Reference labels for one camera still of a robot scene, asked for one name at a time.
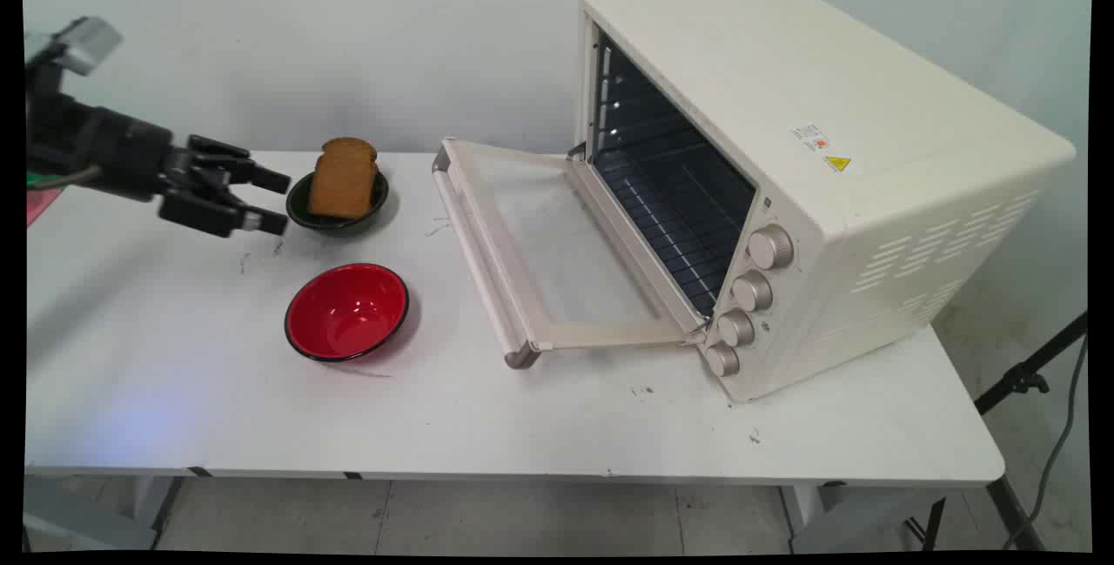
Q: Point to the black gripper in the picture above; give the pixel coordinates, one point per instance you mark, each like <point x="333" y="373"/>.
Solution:
<point x="113" y="151"/>

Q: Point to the dark green bowl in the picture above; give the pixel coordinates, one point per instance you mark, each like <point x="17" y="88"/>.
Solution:
<point x="300" y="205"/>

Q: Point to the brown toast slice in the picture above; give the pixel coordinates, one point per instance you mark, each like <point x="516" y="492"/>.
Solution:
<point x="343" y="178"/>

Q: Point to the red bowl black rim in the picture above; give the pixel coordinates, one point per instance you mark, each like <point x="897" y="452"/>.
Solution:
<point x="346" y="312"/>

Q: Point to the red paper sheet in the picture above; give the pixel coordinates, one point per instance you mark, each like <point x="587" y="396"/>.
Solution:
<point x="39" y="202"/>

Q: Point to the glass oven door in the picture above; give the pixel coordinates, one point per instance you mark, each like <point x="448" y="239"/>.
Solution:
<point x="540" y="243"/>

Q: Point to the large silver oven knob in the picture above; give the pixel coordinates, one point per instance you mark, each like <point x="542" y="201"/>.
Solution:
<point x="771" y="246"/>

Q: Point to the cream toaster oven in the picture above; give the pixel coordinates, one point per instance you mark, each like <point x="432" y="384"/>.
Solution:
<point x="835" y="164"/>

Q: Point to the black tripod stand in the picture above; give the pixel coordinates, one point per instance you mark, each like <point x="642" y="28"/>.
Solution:
<point x="1014" y="426"/>

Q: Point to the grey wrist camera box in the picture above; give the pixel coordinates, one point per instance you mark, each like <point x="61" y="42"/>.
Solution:
<point x="85" y="44"/>

